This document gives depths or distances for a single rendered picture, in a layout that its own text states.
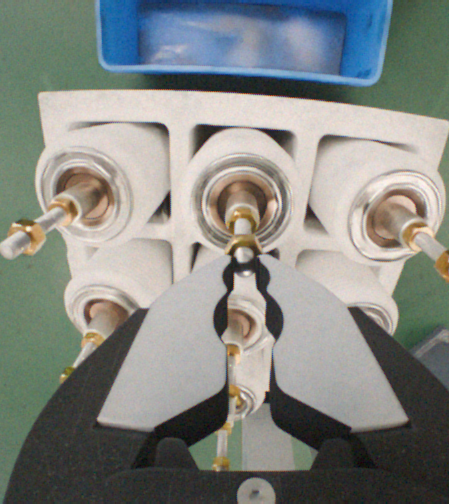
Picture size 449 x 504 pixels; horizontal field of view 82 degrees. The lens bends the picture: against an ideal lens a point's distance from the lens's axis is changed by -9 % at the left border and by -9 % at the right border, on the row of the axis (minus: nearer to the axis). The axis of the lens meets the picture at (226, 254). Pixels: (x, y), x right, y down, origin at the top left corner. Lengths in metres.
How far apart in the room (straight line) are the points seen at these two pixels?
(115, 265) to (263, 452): 0.35
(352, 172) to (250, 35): 0.28
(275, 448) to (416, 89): 0.57
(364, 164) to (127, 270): 0.22
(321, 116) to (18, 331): 0.78
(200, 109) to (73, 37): 0.29
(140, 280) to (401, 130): 0.28
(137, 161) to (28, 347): 0.70
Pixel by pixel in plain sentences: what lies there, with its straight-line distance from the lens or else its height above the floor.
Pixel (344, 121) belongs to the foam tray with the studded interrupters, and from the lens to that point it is 0.29.
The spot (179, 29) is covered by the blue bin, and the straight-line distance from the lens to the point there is 0.47.
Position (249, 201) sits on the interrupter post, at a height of 0.27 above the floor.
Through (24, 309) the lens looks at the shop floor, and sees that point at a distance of 0.77.
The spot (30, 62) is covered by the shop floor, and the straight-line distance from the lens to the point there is 0.55.
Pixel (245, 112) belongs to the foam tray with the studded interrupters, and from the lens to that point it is 0.27.
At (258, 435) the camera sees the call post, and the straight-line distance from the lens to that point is 0.50.
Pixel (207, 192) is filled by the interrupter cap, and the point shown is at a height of 0.25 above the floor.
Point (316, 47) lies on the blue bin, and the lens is 0.47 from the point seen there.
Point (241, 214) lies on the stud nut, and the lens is 0.17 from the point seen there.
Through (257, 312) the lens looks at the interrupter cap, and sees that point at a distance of 0.26.
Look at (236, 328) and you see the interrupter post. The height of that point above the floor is 0.26.
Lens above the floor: 0.45
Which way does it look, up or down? 62 degrees down
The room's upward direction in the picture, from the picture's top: 176 degrees counter-clockwise
